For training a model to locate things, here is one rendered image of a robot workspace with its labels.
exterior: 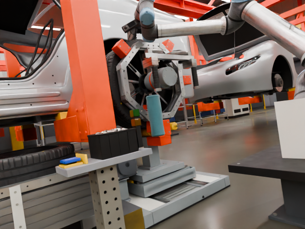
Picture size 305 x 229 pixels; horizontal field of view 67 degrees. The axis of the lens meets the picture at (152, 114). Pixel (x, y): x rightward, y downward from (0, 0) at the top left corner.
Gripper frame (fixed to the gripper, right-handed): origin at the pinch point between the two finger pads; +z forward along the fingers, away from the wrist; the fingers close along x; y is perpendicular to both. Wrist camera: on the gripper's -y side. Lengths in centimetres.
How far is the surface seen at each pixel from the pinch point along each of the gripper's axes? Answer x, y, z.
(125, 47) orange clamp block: -15.1, -16.6, -10.4
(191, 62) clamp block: -44, 16, -19
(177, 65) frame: -32.6, 25.0, -1.2
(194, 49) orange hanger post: 133, 386, 212
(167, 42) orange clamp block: -16.4, 22.1, -9.8
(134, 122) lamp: -64, -42, -9
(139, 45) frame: -15.4, -5.1, -10.5
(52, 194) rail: -71, -86, 21
